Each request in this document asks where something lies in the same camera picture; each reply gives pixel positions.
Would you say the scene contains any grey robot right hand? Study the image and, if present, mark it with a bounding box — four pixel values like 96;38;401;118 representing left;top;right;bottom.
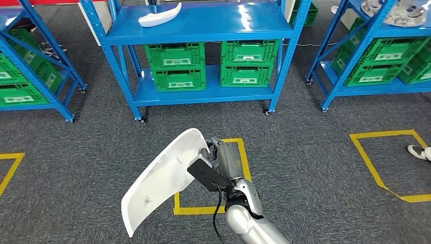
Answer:
206;137;245;183

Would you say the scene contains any white plastic shell part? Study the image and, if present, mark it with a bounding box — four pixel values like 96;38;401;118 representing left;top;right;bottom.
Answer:
120;128;212;238
138;2;182;28

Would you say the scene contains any blue metal shelf rack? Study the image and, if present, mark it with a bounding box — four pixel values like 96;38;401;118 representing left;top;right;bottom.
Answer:
0;0;87;124
79;0;312;124
304;0;431;113

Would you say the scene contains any yellow floor tape square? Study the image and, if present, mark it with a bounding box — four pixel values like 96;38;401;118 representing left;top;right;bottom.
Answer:
349;129;431;204
172;138;253;216

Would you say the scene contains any white desk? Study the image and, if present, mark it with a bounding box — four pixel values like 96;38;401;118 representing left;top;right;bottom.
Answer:
78;2;113;47
284;0;297;23

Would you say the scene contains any person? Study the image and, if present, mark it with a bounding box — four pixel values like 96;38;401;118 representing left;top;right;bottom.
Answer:
407;144;431;162

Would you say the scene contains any silver wheel hubcap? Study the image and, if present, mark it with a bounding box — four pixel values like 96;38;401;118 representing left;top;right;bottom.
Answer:
360;0;427;28

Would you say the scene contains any black camera bracket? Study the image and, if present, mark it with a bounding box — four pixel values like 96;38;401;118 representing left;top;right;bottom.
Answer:
187;148;234;193

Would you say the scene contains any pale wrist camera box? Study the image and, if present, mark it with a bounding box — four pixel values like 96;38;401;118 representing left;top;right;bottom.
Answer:
232;177;264;220

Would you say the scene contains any black cable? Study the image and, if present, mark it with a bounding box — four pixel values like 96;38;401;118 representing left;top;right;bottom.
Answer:
211;181;227;244

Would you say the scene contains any thin floor cable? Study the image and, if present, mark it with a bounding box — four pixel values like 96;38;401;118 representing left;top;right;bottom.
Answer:
282;41;338;48

